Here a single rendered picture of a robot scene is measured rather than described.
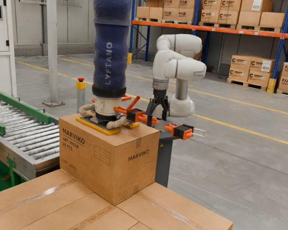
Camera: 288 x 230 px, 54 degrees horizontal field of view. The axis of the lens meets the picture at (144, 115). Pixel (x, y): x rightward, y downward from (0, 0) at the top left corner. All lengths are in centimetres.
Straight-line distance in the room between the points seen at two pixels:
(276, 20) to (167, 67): 728
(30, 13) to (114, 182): 1061
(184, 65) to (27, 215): 121
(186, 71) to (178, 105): 86
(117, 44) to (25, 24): 1022
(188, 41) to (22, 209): 151
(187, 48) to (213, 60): 865
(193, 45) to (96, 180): 113
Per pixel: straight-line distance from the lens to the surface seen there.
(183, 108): 239
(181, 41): 206
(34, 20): 1206
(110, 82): 178
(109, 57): 176
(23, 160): 234
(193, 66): 155
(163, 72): 154
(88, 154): 187
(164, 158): 258
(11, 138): 281
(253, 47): 1021
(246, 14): 895
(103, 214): 177
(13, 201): 194
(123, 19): 175
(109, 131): 178
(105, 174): 179
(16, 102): 357
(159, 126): 161
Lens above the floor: 164
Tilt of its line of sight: 18 degrees down
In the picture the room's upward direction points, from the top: 5 degrees clockwise
